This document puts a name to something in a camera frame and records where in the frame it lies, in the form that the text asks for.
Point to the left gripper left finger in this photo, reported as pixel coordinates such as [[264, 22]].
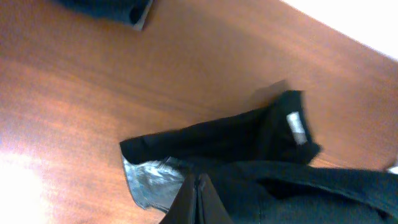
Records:
[[183, 208]]

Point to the black t-shirt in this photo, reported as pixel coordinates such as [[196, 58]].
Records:
[[259, 164]]

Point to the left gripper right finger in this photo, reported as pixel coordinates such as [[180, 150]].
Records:
[[210, 209]]

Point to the folded navy garment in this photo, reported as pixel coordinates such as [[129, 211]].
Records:
[[125, 11]]

